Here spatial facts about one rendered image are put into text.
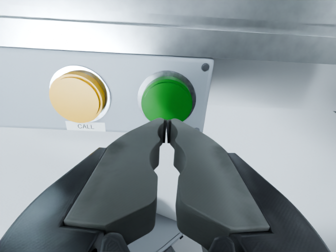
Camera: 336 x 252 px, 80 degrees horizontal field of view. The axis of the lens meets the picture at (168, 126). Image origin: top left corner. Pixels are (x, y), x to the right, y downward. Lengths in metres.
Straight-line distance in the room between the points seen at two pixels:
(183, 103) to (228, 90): 0.13
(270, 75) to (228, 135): 0.10
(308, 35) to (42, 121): 0.22
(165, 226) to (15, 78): 0.33
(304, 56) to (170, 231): 0.34
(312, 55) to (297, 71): 0.12
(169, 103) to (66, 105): 0.08
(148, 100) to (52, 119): 0.09
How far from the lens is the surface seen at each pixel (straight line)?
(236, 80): 0.28
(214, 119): 0.30
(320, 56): 0.20
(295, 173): 0.41
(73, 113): 0.18
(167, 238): 0.40
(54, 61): 0.18
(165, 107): 0.16
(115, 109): 0.18
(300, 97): 0.33
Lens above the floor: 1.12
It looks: 61 degrees down
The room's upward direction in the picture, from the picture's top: 179 degrees clockwise
